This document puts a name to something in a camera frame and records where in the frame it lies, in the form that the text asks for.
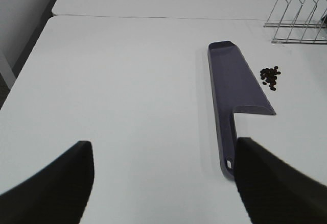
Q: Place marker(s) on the pile of coffee beans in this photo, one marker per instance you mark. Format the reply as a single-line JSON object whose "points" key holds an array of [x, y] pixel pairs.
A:
{"points": [[269, 77]]}

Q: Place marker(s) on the metal wire dish rack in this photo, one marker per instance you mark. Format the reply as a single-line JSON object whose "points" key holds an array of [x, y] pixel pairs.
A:
{"points": [[298, 22]]}

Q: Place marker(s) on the purple plastic dustpan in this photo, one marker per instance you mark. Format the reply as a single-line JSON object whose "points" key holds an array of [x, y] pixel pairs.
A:
{"points": [[234, 90]]}

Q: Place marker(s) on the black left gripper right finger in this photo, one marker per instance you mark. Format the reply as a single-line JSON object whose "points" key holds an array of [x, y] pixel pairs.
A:
{"points": [[274, 192]]}

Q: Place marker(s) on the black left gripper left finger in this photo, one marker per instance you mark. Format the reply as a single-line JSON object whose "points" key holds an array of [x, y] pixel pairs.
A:
{"points": [[56, 194]]}

